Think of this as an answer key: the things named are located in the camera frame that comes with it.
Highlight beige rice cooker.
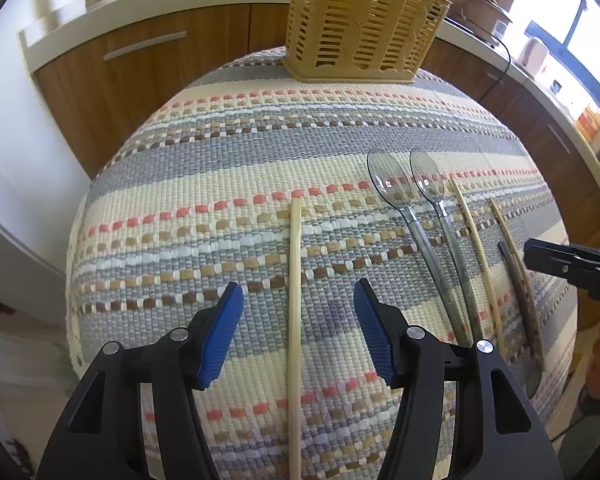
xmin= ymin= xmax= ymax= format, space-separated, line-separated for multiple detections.
xmin=447 ymin=0 xmax=513 ymax=41

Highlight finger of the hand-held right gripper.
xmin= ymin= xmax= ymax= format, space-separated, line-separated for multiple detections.
xmin=524 ymin=239 xmax=600 ymax=275

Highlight striped woven table mat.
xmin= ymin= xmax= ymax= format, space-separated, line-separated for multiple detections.
xmin=66 ymin=46 xmax=581 ymax=480

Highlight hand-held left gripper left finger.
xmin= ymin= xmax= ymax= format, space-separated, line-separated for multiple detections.
xmin=37 ymin=281 xmax=244 ymax=480

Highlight clear plastic spoon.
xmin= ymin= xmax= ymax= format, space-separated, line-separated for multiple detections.
xmin=367 ymin=151 xmax=463 ymax=347
xmin=410 ymin=148 xmax=486 ymax=343

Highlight long silver drawer handle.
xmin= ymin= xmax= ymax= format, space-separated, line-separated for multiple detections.
xmin=103 ymin=31 xmax=187 ymax=62

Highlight wooden chopstick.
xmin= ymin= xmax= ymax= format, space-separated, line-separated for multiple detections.
xmin=288 ymin=198 xmax=303 ymax=480
xmin=450 ymin=178 xmax=507 ymax=356
xmin=488 ymin=197 xmax=546 ymax=373

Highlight white electric kettle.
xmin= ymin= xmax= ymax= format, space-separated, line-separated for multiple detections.
xmin=521 ymin=37 xmax=550 ymax=77

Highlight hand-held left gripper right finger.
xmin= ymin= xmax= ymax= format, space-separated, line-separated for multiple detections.
xmin=353 ymin=278 xmax=566 ymax=480

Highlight dark-framed window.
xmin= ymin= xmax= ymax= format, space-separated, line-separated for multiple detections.
xmin=527 ymin=0 xmax=600 ymax=106

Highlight black power cable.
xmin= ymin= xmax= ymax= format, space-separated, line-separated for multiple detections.
xmin=480 ymin=35 xmax=512 ymax=103

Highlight short silver cabinet handle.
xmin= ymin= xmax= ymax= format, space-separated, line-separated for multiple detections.
xmin=547 ymin=122 xmax=571 ymax=153

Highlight dark tinted plastic spoon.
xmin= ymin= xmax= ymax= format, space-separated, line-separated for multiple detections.
xmin=496 ymin=240 xmax=543 ymax=398

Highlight yellow slotted plastic utensil basket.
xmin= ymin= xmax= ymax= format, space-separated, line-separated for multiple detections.
xmin=281 ymin=0 xmax=452 ymax=84

